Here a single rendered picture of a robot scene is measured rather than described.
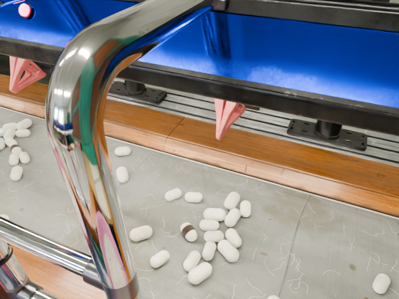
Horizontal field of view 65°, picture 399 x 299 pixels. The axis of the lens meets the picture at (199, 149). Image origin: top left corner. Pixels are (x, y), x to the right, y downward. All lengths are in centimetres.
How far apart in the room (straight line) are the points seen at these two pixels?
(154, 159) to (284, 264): 33
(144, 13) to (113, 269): 14
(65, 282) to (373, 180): 53
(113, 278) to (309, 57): 19
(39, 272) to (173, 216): 21
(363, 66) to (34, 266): 46
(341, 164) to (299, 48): 45
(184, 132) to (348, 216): 36
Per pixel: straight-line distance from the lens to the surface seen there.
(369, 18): 24
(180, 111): 95
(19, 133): 81
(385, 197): 64
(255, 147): 66
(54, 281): 49
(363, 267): 55
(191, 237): 50
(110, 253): 19
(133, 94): 103
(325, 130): 87
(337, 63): 23
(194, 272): 46
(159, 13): 17
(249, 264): 50
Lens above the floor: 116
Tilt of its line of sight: 38 degrees down
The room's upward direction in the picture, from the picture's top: straight up
